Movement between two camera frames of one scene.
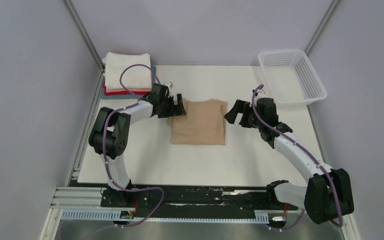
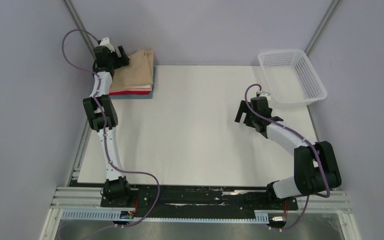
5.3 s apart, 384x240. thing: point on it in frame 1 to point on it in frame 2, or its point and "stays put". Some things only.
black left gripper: [176, 110] to [123, 61]
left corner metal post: [74, 16] stays put
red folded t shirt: [122, 93] stays put
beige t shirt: [204, 124] to [139, 72]
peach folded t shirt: [124, 90] stays put
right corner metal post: [321, 26] stays put
